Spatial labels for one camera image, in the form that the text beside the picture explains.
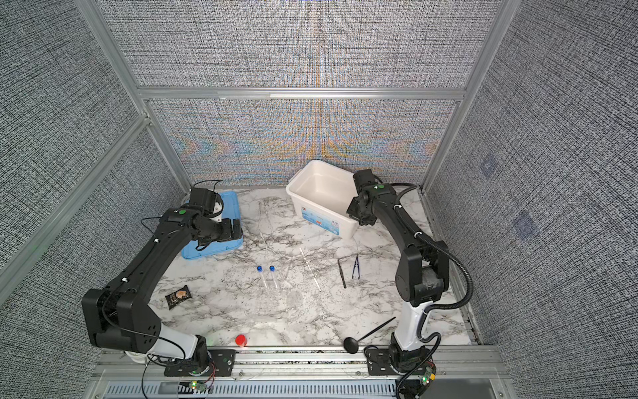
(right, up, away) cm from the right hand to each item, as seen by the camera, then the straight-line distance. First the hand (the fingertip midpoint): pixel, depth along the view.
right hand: (356, 214), depth 91 cm
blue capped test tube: (-28, -17, -15) cm, 36 cm away
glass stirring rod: (-17, -20, +1) cm, 26 cm away
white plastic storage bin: (-13, +9, +21) cm, 26 cm away
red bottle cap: (-38, -39, -15) cm, 56 cm away
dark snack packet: (-61, -27, -9) cm, 67 cm away
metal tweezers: (-5, -22, +1) cm, 23 cm away
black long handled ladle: (-4, -40, -15) cm, 43 cm away
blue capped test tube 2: (-32, -17, -14) cm, 39 cm away
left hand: (-44, -6, -7) cm, 45 cm away
